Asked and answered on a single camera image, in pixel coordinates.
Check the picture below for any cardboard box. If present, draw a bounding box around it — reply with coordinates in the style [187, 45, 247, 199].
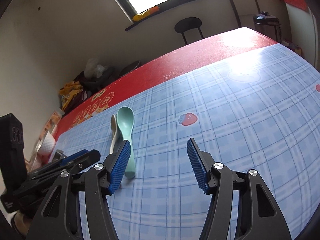
[282, 39, 304, 56]

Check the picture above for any black folded frame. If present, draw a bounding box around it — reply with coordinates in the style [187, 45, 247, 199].
[229, 0, 259, 28]

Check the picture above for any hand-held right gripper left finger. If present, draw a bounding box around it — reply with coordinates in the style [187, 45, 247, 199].
[25, 140, 132, 240]

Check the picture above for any white dimpled bowl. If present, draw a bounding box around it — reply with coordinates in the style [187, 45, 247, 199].
[37, 133, 56, 157]

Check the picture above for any orange tissue box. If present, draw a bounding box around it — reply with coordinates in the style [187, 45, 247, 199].
[43, 110, 63, 136]

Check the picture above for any white fridge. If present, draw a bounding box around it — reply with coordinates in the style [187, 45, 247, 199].
[285, 0, 318, 61]

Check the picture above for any dark window sill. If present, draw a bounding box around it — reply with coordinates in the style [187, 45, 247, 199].
[124, 0, 266, 31]

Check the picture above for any blue plaid table mat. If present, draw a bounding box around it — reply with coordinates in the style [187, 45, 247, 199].
[50, 43, 320, 240]

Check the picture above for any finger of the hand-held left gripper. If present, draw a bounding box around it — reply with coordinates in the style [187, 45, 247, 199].
[51, 149, 101, 175]

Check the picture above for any beige spoon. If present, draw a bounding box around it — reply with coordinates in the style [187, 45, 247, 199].
[109, 115, 123, 155]

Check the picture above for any green spoon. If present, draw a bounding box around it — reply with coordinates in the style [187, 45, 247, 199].
[117, 106, 137, 179]

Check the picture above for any black trash bin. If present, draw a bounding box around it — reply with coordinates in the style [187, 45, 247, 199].
[117, 60, 142, 78]

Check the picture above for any clear plastic bag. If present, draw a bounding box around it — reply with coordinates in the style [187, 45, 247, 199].
[85, 57, 111, 78]

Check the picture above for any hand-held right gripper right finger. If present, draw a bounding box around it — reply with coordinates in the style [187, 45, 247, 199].
[187, 137, 292, 240]

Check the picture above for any pile of clothes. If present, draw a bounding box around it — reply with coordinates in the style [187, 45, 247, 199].
[58, 71, 88, 112]

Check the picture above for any black rice cooker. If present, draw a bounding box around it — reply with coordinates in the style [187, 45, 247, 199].
[252, 11, 282, 42]

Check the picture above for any red printed tablecloth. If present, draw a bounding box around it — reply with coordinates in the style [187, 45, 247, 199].
[53, 26, 279, 141]

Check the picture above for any black round stool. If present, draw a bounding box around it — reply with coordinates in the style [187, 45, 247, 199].
[174, 17, 204, 46]

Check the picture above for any yellow packet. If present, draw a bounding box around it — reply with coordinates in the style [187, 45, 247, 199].
[132, 5, 160, 22]

